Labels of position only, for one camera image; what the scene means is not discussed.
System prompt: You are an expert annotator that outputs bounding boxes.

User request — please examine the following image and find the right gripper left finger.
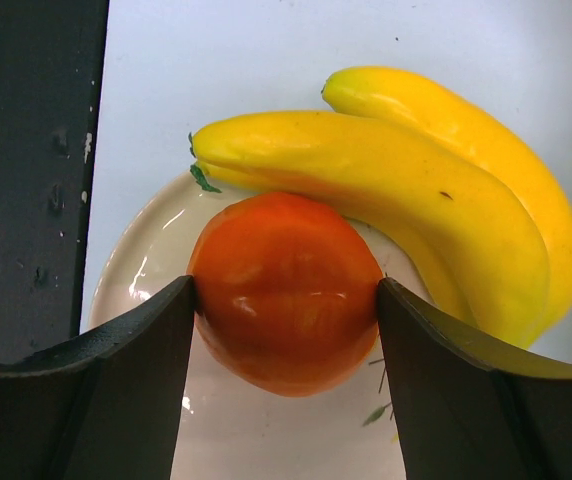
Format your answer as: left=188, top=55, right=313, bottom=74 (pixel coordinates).
left=0, top=276, right=195, bottom=479

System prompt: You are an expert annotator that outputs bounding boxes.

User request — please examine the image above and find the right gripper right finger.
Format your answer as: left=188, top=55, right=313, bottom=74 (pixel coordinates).
left=377, top=279, right=572, bottom=479

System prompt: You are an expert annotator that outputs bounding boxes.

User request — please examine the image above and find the pink ceramic plate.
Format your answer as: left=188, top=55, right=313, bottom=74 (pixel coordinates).
left=91, top=173, right=427, bottom=479

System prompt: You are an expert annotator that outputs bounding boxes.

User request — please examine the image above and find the orange fake fruit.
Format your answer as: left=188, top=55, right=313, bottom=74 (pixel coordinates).
left=187, top=192, right=383, bottom=397

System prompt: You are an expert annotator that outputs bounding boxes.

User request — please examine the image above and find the yellow fake banana bunch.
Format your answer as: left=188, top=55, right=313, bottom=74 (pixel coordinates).
left=189, top=66, right=572, bottom=348

